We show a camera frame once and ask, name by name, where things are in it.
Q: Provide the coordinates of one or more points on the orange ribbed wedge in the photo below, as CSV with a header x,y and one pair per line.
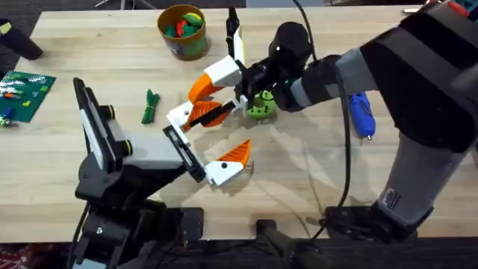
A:
x,y
205,108

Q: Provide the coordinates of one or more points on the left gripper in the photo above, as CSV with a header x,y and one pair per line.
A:
x,y
149,153

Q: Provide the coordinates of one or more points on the brown tub with toys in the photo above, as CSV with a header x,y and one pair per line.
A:
x,y
186,41

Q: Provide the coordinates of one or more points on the black stand foot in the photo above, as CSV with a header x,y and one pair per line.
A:
x,y
272,235

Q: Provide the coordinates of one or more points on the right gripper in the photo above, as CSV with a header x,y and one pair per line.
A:
x,y
291,48

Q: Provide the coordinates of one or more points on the wrist upright plate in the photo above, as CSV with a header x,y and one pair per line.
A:
x,y
238,45
93,127

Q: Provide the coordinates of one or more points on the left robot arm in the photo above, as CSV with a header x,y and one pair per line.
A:
x,y
112,231

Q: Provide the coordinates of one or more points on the left wrist upright plate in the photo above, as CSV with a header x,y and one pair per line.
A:
x,y
93,127

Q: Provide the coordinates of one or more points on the green disc with holes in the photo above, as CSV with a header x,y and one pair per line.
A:
x,y
263,110

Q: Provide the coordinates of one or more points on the green vegetable toy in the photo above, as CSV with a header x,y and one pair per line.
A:
x,y
150,106

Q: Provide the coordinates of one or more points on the red patterned cloth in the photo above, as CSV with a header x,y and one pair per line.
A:
x,y
22,258

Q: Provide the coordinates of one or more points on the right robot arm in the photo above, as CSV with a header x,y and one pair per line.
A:
x,y
422,179

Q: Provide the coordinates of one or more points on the black object with pale label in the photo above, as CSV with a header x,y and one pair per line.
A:
x,y
18,43

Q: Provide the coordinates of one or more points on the green board with blocks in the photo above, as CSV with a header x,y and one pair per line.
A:
x,y
26,95

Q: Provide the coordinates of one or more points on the right wrist upright plate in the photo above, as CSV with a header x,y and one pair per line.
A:
x,y
238,45

